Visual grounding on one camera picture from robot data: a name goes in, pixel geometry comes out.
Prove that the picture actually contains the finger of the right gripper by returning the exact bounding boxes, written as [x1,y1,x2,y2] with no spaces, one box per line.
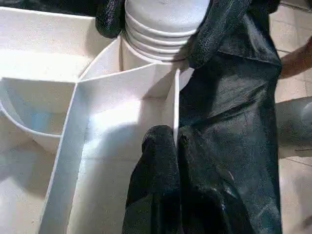
[179,0,247,69]
[96,0,126,39]

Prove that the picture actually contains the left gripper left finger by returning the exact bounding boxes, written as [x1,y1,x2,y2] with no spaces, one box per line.
[123,125,182,234]

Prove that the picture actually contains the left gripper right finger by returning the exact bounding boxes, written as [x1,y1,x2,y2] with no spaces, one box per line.
[177,133,254,234]

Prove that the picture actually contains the white plastic table top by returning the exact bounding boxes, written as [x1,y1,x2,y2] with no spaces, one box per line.
[0,6,195,234]

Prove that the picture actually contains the black plastic mat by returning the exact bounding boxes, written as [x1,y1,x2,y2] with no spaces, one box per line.
[0,0,283,234]

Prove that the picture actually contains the white plastic table leg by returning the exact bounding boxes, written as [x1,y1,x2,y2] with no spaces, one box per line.
[120,0,213,64]

